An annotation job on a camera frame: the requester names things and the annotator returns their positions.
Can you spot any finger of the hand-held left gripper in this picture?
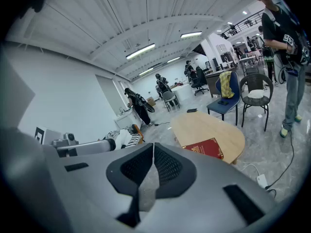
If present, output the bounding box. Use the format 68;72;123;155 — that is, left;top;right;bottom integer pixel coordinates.
106;138;117;152

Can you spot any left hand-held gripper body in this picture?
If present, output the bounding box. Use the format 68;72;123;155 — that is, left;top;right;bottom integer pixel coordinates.
35;127;108;158

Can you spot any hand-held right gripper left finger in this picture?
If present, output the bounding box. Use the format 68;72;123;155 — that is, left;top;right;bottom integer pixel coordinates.
105;142;155;228

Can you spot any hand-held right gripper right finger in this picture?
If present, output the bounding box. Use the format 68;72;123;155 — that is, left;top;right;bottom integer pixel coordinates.
153;142;197;200

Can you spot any orange sofa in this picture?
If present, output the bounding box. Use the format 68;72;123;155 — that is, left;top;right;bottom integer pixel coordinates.
98;124;144;150

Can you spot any red book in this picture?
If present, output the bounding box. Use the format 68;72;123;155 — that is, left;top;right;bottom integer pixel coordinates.
181;137;224;160

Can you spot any light wooden oval table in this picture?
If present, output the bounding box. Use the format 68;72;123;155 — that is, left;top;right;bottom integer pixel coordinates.
170;111;245;165

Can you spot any white towel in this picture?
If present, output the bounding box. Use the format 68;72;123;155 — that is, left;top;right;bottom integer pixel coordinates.
114;129;133;148

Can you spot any black white striped blanket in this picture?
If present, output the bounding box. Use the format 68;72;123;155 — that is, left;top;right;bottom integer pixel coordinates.
121;132;143;150

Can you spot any white cabinet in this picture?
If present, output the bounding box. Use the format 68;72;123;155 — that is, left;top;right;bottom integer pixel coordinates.
114;109;144;131

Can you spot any grey folding chair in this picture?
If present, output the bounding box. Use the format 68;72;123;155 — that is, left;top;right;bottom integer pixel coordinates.
162;91;181;113

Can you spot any blue chair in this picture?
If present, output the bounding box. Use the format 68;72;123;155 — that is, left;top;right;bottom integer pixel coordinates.
206;71;242;126

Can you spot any white round table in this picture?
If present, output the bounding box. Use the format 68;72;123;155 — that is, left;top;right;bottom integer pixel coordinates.
170;84;194;101

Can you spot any black office chair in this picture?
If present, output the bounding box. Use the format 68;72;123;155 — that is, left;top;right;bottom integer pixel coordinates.
191;66;209;96

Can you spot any brown desk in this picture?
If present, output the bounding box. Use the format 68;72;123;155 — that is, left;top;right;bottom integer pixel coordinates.
205;67;238;99

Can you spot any yellow patterned cloth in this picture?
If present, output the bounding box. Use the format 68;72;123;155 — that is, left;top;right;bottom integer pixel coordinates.
219;71;235;99

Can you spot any white seat cushion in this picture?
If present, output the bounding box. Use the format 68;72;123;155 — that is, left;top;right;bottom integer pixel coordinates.
247;89;264;99

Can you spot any black wicker chair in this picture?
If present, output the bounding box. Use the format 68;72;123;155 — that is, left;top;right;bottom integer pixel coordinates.
239;73;274;133

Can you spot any black balcony railing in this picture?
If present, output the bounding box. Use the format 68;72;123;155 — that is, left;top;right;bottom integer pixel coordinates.
220;10;265;40

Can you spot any white cable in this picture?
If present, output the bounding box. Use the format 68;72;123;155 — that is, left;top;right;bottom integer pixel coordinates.
240;163;262;179

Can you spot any black floor cable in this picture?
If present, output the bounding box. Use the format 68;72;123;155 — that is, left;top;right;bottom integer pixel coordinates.
266;129;295;194

